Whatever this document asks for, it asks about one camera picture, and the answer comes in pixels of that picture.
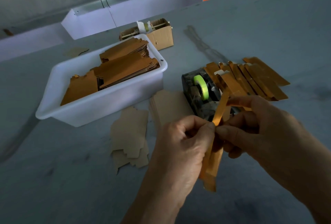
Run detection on white plastic bin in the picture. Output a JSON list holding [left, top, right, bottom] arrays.
[[35, 34, 169, 127]]

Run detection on person's right forearm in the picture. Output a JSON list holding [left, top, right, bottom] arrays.
[[287, 146, 331, 224]]

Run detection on green tape roll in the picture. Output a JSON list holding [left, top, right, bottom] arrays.
[[193, 75, 210, 101]]

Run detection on pile of gold boxes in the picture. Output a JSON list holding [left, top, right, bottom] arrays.
[[204, 57, 290, 109]]

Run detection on person's left hand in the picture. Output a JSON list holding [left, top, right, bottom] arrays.
[[149, 115, 217, 207]]

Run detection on carton blank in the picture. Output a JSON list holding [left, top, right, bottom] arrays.
[[199, 88, 232, 192]]

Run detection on black tape dispenser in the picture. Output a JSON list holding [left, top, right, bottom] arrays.
[[181, 69, 241, 123]]

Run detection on small cardboard box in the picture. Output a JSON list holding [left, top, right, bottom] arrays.
[[119, 18, 174, 51]]

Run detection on gold cartons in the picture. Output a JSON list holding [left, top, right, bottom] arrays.
[[60, 37, 160, 106]]

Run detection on pile of beige blanks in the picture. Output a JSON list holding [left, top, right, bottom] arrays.
[[150, 89, 194, 129]]

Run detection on long white tray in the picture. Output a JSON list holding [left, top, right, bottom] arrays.
[[61, 0, 203, 40], [0, 24, 70, 63]]

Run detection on person's right hand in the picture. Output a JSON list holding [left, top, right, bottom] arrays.
[[214, 96, 313, 183]]

